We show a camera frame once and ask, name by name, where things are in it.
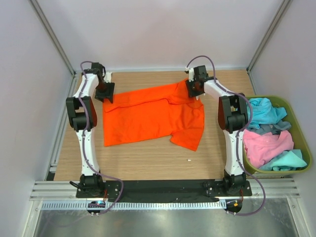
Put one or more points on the grey t-shirt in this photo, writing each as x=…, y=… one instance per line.
x=274, y=129

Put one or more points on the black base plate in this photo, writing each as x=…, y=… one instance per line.
x=161, y=191

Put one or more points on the orange t-shirt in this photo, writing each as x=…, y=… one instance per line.
x=153, y=113

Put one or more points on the white slotted cable duct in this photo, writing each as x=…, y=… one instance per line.
x=98, y=206

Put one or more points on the pink t-shirt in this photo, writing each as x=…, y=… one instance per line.
x=260, y=149

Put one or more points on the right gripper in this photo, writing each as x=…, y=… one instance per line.
x=191, y=93

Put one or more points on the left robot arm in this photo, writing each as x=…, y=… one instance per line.
x=96, y=81

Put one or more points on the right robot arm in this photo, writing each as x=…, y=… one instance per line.
x=232, y=118

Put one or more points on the light blue t-shirt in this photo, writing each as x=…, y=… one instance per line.
x=264, y=113

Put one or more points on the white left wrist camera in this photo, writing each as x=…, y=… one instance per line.
x=108, y=77

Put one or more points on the turquoise t-shirt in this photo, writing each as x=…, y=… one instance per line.
x=286, y=161

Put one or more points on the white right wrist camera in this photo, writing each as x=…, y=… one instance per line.
x=191, y=74

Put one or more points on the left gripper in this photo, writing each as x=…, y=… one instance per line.
x=108, y=95

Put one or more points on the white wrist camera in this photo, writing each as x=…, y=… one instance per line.
x=108, y=77
x=191, y=74

